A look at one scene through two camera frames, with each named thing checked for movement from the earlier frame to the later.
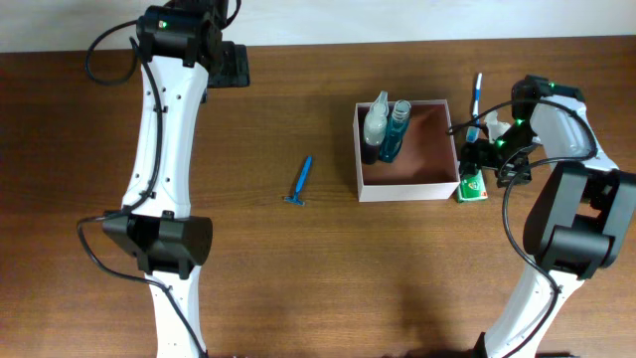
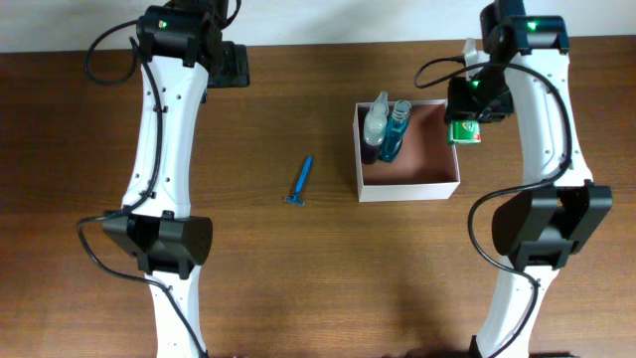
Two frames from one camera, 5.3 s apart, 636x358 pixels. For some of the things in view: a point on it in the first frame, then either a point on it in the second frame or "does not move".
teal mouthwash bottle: [397, 129] does not move
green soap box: [472, 188] -> [464, 131]
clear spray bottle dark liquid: [375, 128] does not move
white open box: [426, 166] does not move
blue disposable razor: [294, 199] does not move
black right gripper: [477, 159] -> [477, 113]
